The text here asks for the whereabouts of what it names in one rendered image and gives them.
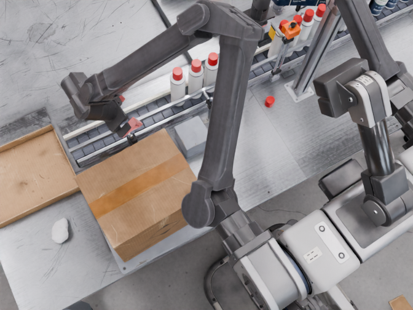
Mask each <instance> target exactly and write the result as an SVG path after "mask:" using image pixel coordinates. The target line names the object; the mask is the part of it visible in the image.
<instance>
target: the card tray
mask: <svg viewBox="0 0 413 310"><path fill-rule="evenodd" d="M75 176H76V174H75V172H74V170H73V168H72V166H71V164H70V161H69V159H68V157H67V155H66V153H65V151H64V149H63V147H62V145H61V143H60V140H59V138H58V136H57V134H56V132H55V129H54V128H53V126H52V125H51V124H49V125H47V126H45V127H43V128H41V129H38V130H36V131H34V132H31V133H29V134H27V135H24V136H22V137H20V138H18V139H16V140H13V141H11V142H8V143H6V144H4V145H2V146H0V229H1V228H3V227H5V226H7V225H9V224H11V223H13V222H15V221H17V220H19V219H21V218H23V217H25V216H28V215H30V214H32V213H34V212H36V211H38V210H40V209H43V208H44V207H46V206H48V205H50V204H53V203H54V202H57V201H59V200H61V199H63V198H65V197H67V196H69V195H72V194H74V193H76V192H78V191H80V188H79V187H78V185H77V183H76V181H75V179H74V177H75Z"/></svg>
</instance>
